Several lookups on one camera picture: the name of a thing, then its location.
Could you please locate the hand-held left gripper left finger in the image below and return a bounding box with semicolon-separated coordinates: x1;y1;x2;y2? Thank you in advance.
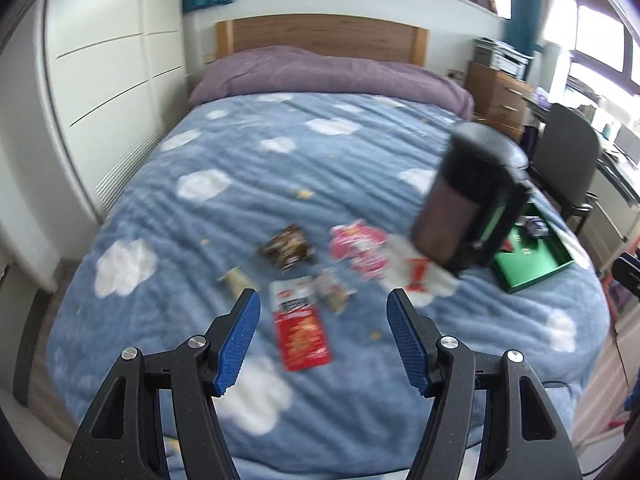
60;287;263;480

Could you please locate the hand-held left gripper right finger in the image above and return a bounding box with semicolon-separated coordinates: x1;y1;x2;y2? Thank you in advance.
386;287;583;480

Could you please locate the small beige snack packet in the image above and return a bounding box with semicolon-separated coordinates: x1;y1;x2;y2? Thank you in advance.
218;267;261;297

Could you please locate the large red white snack packet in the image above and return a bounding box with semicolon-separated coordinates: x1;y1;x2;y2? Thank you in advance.
269;276;333;372

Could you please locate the small orange red snack bar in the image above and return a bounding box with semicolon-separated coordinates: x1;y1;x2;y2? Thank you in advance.
406;256;433;293

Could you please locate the clear colourful candy packet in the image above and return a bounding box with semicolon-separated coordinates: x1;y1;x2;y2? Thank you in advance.
315;267;356;315

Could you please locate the brown snack packet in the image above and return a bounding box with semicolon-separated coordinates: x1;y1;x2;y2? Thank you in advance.
257;224;316;273

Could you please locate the green tray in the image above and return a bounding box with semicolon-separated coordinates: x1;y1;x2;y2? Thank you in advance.
492;200;577;295

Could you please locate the pink snack packet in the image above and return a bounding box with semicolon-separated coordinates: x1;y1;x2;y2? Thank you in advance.
330;218;390;281

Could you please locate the blue silver snack packet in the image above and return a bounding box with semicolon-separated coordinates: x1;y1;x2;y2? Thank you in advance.
520;216;551;240

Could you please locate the blue cloud print blanket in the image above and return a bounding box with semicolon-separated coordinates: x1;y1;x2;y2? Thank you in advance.
47;92;616;476

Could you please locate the grey office chair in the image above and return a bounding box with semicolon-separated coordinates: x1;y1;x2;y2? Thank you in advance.
520;102;601;233

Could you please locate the wooden dresser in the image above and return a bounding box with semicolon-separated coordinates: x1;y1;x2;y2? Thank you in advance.
466;61;535;141

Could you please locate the purple pillow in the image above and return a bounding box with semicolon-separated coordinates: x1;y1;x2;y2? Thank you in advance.
187;45;476;121

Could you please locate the white wardrobe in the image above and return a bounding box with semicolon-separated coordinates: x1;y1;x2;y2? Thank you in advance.
42;0;191;221

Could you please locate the white printer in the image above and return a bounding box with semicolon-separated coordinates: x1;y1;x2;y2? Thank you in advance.
472;37;531;81

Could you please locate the wooden headboard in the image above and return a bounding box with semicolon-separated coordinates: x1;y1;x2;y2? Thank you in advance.
215;14;430;67

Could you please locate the window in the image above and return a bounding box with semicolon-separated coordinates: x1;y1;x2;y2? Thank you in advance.
542;0;640;96

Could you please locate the steel kettle with black handle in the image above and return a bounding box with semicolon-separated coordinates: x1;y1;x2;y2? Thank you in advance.
410;122;532;278

